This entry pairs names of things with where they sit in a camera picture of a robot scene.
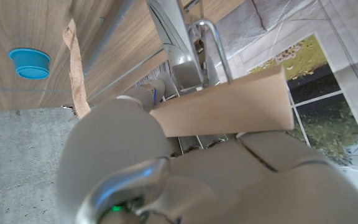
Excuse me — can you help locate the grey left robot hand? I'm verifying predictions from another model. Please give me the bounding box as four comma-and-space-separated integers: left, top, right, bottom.
56, 0, 358, 224

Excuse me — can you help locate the blue plastic lid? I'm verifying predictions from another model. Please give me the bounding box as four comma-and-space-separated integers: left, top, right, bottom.
8, 47, 52, 80

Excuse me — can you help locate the wooden slat with metal clips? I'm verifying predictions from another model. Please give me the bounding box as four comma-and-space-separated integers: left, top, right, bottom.
61, 19, 295, 138

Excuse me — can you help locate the printed window scene backdrop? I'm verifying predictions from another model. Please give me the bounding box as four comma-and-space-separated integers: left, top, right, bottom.
132, 0, 358, 187

